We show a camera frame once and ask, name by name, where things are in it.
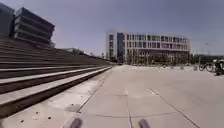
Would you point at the row of parked bicycles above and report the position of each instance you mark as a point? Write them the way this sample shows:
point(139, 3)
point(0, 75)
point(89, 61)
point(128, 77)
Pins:
point(213, 66)

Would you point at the wide dark stone steps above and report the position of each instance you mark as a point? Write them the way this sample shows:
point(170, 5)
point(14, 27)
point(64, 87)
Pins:
point(36, 76)

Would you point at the robot's own part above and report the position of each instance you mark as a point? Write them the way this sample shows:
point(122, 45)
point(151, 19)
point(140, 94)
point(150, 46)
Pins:
point(144, 124)
point(76, 123)

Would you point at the pale concrete slab pavement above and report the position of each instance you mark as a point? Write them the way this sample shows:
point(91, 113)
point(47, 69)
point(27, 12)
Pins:
point(150, 93)

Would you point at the white building with many windows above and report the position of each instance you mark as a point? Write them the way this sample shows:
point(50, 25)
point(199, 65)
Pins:
point(146, 45)

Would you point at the dark banded office building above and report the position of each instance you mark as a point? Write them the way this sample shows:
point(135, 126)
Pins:
point(33, 29)

